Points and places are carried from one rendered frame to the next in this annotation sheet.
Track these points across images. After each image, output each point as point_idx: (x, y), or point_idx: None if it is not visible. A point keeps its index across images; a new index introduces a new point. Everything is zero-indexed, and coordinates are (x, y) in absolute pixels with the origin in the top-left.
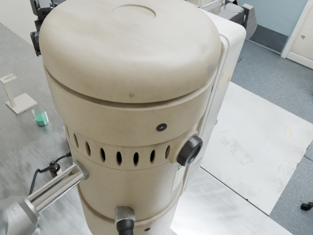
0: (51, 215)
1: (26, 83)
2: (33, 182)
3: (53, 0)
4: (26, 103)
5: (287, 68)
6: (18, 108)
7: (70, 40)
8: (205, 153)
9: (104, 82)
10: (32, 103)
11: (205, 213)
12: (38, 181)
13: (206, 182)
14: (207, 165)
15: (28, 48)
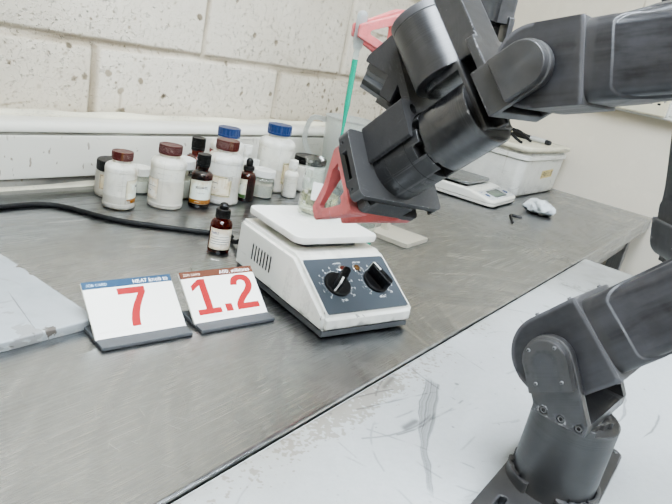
0: (125, 240)
1: (459, 244)
2: (201, 230)
3: (508, 9)
4: (399, 236)
5: None
6: (380, 231)
7: None
8: (307, 493)
9: None
10: (401, 240)
11: (9, 431)
12: (205, 237)
13: (149, 464)
14: (240, 487)
15: (572, 252)
